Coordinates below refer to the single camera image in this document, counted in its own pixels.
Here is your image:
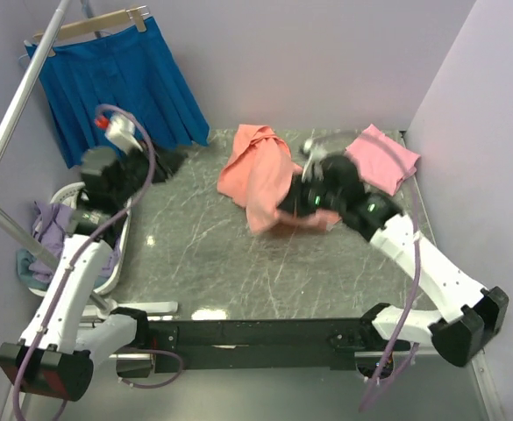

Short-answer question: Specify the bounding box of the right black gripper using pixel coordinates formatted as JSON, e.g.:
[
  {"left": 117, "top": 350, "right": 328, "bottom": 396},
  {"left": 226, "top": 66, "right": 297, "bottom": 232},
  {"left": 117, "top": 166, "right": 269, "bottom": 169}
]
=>
[{"left": 276, "top": 172, "right": 344, "bottom": 221}]

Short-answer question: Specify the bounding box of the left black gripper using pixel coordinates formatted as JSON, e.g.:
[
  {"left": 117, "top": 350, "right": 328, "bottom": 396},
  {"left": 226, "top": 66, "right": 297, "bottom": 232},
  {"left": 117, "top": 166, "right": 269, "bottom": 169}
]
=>
[{"left": 115, "top": 137, "right": 190, "bottom": 204}]

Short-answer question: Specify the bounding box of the salmon orange t shirt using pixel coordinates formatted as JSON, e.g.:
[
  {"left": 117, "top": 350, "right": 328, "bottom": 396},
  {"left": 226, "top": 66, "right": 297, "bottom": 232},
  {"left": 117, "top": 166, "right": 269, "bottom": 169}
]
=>
[{"left": 217, "top": 125, "right": 340, "bottom": 234}]

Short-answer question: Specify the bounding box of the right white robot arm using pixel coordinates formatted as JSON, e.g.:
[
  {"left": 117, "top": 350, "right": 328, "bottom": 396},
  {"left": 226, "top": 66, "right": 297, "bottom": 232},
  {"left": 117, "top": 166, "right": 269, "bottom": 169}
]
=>
[{"left": 280, "top": 153, "right": 509, "bottom": 367}]

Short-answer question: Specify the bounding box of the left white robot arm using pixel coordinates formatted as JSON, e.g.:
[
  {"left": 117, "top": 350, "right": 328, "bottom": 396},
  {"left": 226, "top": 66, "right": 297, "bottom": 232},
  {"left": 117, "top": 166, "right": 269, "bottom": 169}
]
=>
[{"left": 0, "top": 146, "right": 186, "bottom": 402}]

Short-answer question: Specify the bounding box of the white laundry basket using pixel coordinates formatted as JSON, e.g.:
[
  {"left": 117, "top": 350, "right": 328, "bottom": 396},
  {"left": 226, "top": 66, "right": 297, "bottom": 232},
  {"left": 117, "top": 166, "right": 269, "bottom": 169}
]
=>
[{"left": 27, "top": 182, "right": 130, "bottom": 296}]

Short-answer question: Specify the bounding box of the folded pink t shirt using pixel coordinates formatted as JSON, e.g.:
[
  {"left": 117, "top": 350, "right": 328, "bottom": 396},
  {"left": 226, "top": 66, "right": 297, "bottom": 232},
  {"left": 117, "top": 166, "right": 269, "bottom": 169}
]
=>
[{"left": 346, "top": 125, "right": 420, "bottom": 196}]

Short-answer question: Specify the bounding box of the lavender shirt in basket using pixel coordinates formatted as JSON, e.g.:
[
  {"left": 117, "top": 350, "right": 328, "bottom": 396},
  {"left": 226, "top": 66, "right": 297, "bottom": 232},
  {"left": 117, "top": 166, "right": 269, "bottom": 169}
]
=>
[{"left": 29, "top": 202, "right": 120, "bottom": 287}]

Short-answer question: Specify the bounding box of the blue pleated skirt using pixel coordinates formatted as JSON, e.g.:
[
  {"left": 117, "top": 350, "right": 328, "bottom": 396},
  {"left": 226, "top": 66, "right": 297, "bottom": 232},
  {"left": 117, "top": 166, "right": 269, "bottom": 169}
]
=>
[{"left": 39, "top": 17, "right": 210, "bottom": 168}]

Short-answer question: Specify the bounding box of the blue grey cloth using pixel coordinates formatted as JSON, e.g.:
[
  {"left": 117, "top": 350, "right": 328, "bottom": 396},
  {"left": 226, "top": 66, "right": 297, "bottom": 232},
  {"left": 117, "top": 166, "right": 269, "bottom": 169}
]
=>
[{"left": 16, "top": 249, "right": 39, "bottom": 289}]

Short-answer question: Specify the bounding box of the white clothes rack pole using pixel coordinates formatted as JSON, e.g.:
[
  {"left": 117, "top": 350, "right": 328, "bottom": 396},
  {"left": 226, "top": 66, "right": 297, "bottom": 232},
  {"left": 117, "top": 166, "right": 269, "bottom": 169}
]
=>
[{"left": 0, "top": 0, "right": 117, "bottom": 312}]

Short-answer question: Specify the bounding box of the wooden clip hanger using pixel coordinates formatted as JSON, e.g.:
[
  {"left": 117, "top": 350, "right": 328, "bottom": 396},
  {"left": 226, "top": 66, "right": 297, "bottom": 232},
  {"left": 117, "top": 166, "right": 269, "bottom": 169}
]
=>
[{"left": 55, "top": 5, "right": 151, "bottom": 41}]

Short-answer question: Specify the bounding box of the black base beam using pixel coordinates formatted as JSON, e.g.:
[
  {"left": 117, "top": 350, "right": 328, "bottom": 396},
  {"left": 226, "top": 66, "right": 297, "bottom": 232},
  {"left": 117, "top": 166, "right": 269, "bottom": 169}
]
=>
[{"left": 121, "top": 318, "right": 388, "bottom": 370}]

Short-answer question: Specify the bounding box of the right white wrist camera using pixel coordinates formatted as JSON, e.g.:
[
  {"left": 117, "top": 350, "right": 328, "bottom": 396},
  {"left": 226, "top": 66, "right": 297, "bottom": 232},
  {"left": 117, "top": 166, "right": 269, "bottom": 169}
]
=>
[{"left": 299, "top": 139, "right": 328, "bottom": 182}]

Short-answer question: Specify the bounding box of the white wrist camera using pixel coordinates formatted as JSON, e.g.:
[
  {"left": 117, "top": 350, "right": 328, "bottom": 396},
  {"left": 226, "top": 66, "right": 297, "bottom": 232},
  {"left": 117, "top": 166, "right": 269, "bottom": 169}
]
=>
[
  {"left": 95, "top": 113, "right": 142, "bottom": 154},
  {"left": 299, "top": 139, "right": 328, "bottom": 182}
]

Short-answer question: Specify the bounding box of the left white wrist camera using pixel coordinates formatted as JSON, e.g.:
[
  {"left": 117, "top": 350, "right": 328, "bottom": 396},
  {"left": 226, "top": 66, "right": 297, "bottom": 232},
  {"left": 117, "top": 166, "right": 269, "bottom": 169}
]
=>
[{"left": 95, "top": 113, "right": 142, "bottom": 154}]

